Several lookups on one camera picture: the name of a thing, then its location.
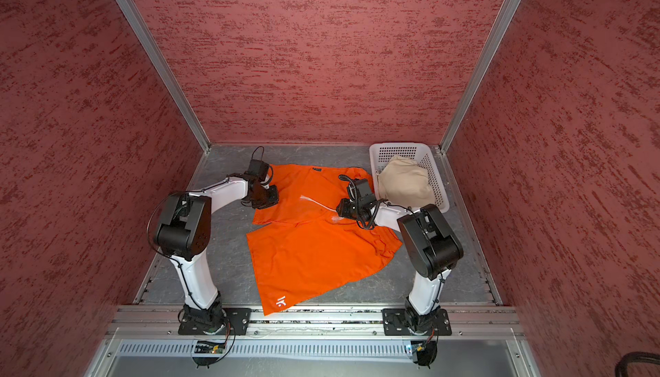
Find white plastic laundry basket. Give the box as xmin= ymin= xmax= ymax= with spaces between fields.
xmin=370 ymin=143 xmax=450 ymax=213

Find controller board with wires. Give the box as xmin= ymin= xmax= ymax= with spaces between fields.
xmin=192 ymin=323 xmax=238 ymax=368
xmin=410 ymin=328 xmax=438 ymax=368

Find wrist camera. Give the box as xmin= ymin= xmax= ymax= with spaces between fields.
xmin=348 ymin=179 xmax=376 ymax=205
xmin=246 ymin=159 xmax=273 ymax=186

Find aluminium mounting rail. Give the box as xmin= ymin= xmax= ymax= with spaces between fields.
xmin=106 ymin=305 xmax=526 ymax=340

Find right corner aluminium post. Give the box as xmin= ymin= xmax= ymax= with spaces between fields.
xmin=439 ymin=0 xmax=522 ymax=155

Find white slotted cable duct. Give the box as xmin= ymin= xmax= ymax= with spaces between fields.
xmin=116 ymin=339 xmax=412 ymax=363

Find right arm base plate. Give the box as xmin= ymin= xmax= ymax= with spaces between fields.
xmin=382 ymin=308 xmax=452 ymax=337

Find left corner aluminium post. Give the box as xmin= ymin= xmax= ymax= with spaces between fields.
xmin=115 ymin=0 xmax=212 ymax=155

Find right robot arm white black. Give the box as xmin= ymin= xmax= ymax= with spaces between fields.
xmin=335 ymin=198 xmax=464 ymax=337

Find orange shorts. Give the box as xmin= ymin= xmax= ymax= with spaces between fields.
xmin=246 ymin=164 xmax=402 ymax=315

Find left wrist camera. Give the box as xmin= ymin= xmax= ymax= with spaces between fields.
xmin=246 ymin=159 xmax=273 ymax=186

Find corner aluminium post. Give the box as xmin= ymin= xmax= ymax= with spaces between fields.
xmin=439 ymin=0 xmax=522 ymax=155
xmin=115 ymin=0 xmax=212 ymax=155

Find right controller board with wires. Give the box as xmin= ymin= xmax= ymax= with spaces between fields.
xmin=410 ymin=328 xmax=438 ymax=368

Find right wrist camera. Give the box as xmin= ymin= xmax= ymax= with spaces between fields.
xmin=348 ymin=179 xmax=376 ymax=205

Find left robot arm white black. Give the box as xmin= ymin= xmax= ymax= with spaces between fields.
xmin=147 ymin=174 xmax=278 ymax=336

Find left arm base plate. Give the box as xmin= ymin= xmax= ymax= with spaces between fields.
xmin=178 ymin=308 xmax=253 ymax=337

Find left controller board with wires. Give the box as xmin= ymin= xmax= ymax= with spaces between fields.
xmin=192 ymin=323 xmax=238 ymax=368

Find beige shorts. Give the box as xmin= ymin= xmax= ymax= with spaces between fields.
xmin=378 ymin=155 xmax=436 ymax=208

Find black cable bottom right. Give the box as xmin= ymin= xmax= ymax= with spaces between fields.
xmin=614 ymin=350 xmax=660 ymax=377

